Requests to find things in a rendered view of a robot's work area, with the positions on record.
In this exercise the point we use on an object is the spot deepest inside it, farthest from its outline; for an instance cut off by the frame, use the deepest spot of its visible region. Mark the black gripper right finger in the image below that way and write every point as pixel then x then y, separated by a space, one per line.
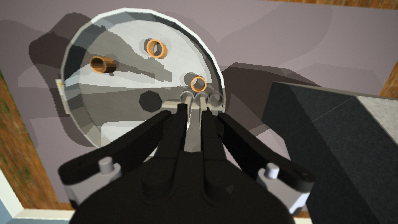
pixel 288 181

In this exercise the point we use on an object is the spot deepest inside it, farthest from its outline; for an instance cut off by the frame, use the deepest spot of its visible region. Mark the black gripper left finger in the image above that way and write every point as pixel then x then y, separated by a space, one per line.
pixel 87 173

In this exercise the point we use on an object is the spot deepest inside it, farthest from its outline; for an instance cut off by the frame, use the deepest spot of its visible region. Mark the grey metal ring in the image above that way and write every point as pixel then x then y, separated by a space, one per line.
pixel 216 104
pixel 185 91
pixel 198 102

